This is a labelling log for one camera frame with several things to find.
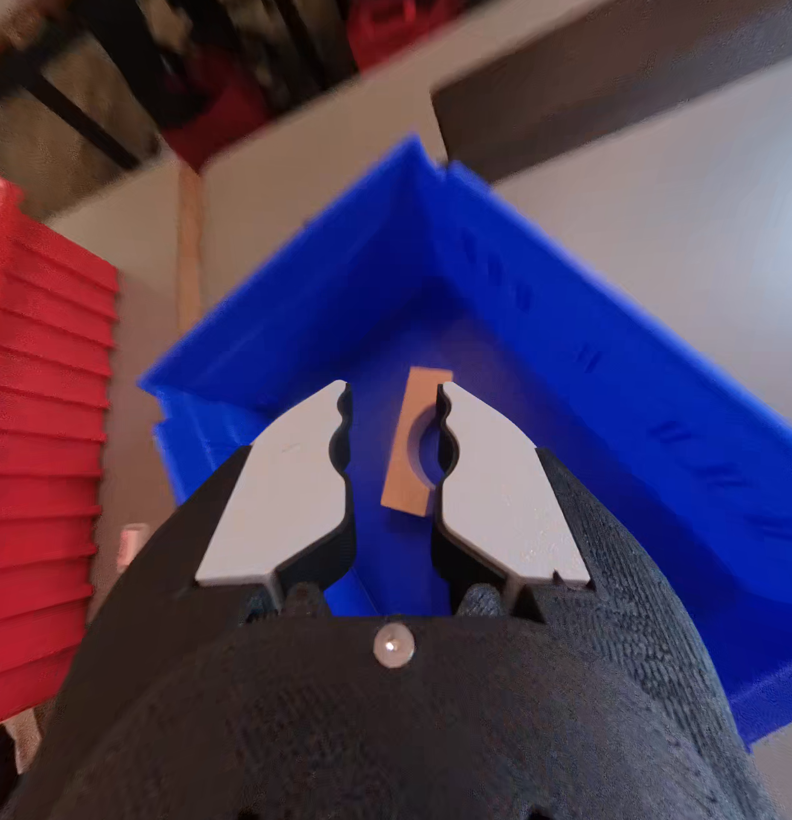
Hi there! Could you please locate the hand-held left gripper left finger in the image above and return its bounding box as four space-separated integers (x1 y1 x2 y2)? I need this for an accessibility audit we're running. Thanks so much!
195 381 358 612

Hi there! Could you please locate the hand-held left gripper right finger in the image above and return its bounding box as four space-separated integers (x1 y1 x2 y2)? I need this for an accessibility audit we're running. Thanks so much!
431 381 594 590

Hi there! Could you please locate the natural wood arch block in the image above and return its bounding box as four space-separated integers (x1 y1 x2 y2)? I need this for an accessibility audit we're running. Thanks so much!
380 366 453 516

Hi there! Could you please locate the blue plastic bin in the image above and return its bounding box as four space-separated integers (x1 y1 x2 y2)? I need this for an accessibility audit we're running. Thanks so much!
137 133 792 753

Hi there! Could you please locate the red plastic bin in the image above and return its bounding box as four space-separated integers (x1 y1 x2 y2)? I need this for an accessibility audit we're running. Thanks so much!
0 172 120 728

